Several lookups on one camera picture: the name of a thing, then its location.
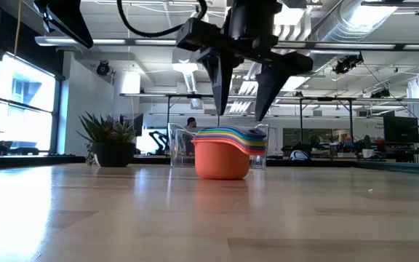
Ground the long ceiling light bar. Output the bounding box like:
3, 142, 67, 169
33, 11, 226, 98
34, 35, 419, 51

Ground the red measuring cup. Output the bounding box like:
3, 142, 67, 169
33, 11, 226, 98
193, 138, 268, 154

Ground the yellow hanging strap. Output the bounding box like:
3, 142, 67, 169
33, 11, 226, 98
12, 0, 23, 56

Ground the clear plastic basket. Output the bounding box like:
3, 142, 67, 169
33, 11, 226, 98
167, 122, 270, 170

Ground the large window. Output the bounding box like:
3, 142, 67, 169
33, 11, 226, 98
0, 53, 57, 152

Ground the white round object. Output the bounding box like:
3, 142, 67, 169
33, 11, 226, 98
291, 149, 311, 162

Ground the blue flat panel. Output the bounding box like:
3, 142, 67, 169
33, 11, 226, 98
354, 159, 419, 178

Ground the green measuring cup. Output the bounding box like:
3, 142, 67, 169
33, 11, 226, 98
196, 131, 268, 143

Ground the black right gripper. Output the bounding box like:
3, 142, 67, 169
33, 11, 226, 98
175, 0, 314, 122

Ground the green succulent plant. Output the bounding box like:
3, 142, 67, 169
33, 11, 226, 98
76, 111, 137, 146

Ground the thick black gripper cable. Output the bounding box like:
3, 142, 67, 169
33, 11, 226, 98
116, 0, 208, 39

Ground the black plant pot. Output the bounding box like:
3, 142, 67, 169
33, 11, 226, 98
92, 141, 137, 168

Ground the black ceiling camera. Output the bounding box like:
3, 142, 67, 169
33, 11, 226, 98
370, 88, 391, 100
332, 53, 364, 76
96, 60, 111, 76

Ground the teal measuring cup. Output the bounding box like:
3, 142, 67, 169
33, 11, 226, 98
199, 129, 268, 140

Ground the dark computer monitor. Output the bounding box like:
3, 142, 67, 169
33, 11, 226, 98
383, 115, 419, 144

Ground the orange measuring cup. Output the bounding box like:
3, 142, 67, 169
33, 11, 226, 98
192, 139, 268, 181

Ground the thin black hanging cable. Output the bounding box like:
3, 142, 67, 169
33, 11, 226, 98
362, 62, 419, 127

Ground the person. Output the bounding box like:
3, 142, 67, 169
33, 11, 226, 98
185, 116, 199, 132

